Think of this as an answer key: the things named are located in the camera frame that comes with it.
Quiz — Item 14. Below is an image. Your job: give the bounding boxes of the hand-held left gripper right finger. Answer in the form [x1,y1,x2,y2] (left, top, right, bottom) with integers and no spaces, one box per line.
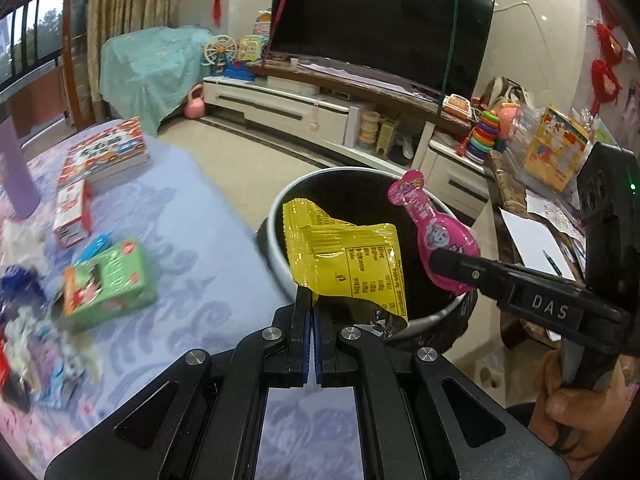
[312,304,572,480]

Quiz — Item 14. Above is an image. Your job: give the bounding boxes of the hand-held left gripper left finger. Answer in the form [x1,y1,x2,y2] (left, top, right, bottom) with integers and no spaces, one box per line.
[45,284,314,480]

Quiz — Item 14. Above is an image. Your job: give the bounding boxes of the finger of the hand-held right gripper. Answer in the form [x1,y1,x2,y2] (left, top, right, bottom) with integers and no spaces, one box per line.
[429,250,629,347]

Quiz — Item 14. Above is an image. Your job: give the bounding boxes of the pink candy wrapper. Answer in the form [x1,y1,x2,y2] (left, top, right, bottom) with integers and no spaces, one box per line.
[387,170,482,294]

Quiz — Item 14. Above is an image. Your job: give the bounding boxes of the yellow snack wrapper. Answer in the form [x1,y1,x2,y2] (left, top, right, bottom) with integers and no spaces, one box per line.
[282,198,409,339]

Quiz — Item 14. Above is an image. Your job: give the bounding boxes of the white bin with black bag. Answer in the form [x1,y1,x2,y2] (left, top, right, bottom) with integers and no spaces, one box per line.
[255,167,489,357]

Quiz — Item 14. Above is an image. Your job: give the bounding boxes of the red and white carton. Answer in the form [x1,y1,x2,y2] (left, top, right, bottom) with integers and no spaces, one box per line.
[52,179,94,250]

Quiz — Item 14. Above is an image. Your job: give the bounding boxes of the white tissue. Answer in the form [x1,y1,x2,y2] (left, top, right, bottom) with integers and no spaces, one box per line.
[2,305,63,376]

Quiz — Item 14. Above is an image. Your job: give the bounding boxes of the person's right hand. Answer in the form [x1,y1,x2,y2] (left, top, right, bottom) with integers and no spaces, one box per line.
[529,347,640,461]

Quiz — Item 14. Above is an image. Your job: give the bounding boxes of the white paper sheet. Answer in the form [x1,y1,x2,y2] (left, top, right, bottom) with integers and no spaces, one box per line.
[499,207,577,282]

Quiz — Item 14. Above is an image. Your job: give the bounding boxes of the yellow cardboard box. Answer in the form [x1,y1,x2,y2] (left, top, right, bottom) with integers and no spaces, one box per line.
[522,105,592,194]

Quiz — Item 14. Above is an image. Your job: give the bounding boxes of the pen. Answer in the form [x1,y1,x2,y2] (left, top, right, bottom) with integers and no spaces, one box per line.
[542,249,567,277]

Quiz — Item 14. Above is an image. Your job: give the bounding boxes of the white shoes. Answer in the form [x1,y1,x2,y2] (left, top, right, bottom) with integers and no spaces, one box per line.
[389,135,417,165]

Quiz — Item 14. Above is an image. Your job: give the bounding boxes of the yellow grid holder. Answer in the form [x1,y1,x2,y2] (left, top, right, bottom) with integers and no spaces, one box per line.
[375,117,399,159]

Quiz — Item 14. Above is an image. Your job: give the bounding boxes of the orange toy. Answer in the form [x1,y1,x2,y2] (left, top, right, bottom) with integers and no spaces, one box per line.
[444,93,474,122]

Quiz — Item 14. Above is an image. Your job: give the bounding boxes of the floral tablecloth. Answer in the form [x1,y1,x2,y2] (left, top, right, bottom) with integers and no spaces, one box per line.
[0,120,321,480]

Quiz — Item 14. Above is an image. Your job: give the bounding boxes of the rolls of tape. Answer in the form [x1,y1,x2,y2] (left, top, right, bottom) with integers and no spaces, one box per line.
[359,110,384,145]

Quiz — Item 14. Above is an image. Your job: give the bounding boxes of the green carton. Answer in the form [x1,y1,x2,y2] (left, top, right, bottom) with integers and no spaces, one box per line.
[62,240,159,332]

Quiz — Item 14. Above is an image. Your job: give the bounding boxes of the light blue packet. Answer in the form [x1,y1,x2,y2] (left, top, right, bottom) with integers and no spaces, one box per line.
[74,232,114,265]

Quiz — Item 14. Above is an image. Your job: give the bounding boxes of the white television cabinet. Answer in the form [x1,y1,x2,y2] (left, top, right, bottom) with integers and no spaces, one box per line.
[202,57,492,222]

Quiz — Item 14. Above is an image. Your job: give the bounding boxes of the black television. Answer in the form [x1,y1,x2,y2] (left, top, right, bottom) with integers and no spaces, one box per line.
[269,0,498,107]

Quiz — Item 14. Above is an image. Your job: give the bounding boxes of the pink kettlebell toy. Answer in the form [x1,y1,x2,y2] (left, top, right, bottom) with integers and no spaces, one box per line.
[184,85,206,120]

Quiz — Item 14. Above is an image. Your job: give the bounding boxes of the stack of picture books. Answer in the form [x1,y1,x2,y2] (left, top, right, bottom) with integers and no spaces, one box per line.
[57,116,152,194]

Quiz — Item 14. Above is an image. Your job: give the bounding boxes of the dark blue crumpled wrapper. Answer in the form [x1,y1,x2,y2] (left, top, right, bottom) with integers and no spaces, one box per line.
[0,264,47,313]

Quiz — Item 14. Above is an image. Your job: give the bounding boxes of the blue toy base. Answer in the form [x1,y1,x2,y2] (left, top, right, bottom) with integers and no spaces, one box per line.
[222,60,257,84]

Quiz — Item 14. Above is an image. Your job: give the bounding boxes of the colourful toy box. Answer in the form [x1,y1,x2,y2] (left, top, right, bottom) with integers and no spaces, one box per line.
[237,35,271,64]

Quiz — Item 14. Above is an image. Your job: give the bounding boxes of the ferris wheel toy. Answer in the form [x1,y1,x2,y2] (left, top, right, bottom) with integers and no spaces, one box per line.
[202,35,239,79]

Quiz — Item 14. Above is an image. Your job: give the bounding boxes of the pink stick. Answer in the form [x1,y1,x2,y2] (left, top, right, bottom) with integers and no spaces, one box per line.
[264,0,302,62]

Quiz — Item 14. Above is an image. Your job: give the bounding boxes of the teal cloth cover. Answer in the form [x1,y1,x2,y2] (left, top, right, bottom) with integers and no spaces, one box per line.
[99,25,214,137]

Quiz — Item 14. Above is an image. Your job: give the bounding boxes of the purple cup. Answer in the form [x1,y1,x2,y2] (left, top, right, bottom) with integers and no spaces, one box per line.
[0,119,42,220]

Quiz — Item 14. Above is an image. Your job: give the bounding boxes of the beige curtain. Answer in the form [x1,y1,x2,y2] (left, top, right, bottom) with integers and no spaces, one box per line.
[87,0,174,122]

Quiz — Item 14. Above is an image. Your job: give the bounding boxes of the window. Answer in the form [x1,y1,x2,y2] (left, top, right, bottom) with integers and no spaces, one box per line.
[0,0,96,127]

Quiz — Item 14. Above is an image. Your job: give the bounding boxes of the rainbow ring stacker toy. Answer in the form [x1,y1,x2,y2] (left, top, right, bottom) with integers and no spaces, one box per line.
[467,110,502,157]

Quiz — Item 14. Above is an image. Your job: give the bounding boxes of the red hanging wall decoration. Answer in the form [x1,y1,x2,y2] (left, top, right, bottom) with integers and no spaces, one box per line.
[592,0,625,117]

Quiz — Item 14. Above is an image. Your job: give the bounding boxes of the green strap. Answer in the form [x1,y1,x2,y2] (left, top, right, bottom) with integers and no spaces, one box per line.
[434,0,462,117]

